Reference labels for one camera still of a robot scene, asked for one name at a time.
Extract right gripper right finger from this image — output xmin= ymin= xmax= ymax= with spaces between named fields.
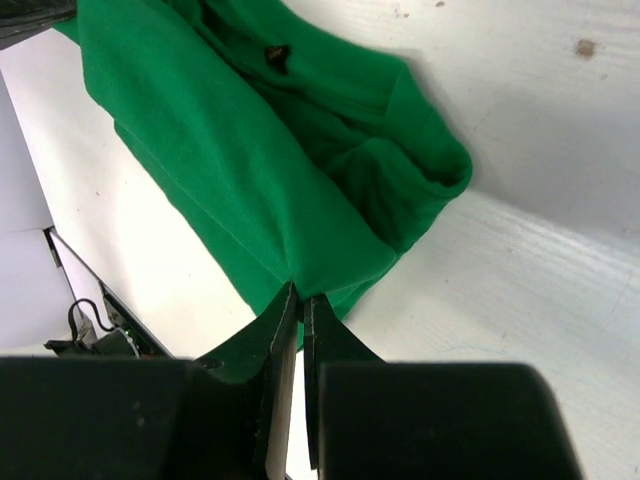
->
xmin=303 ymin=297 xmax=582 ymax=479

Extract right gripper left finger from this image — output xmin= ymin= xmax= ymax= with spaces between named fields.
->
xmin=1 ymin=284 xmax=298 ymax=479

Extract green polo shirt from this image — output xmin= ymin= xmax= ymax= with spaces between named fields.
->
xmin=57 ymin=1 xmax=473 ymax=318

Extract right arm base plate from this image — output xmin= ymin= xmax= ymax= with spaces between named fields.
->
xmin=44 ymin=227 xmax=171 ymax=359

